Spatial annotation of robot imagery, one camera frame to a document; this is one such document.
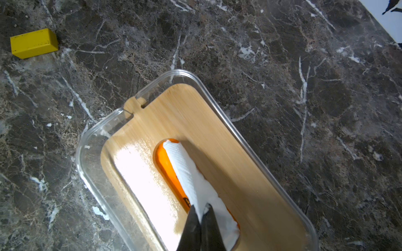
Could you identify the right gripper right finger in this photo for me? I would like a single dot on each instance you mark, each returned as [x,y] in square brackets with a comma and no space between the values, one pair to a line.
[211,238]

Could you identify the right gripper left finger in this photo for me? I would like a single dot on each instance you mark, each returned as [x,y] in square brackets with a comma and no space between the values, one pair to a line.
[191,236]

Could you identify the white tissue sheet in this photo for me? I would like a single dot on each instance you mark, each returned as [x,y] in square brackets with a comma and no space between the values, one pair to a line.
[200,193]

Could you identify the bamboo tissue box lid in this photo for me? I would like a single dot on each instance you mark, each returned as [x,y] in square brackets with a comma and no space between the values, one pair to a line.
[267,222]

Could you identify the orange tissue paper pack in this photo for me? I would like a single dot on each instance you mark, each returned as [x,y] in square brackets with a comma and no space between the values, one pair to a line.
[165,168]

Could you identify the clear plastic tissue box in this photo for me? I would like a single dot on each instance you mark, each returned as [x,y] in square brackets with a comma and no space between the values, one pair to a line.
[90,169]

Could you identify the yellow rectangular block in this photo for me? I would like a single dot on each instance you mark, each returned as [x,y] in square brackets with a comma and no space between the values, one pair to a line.
[34,43]

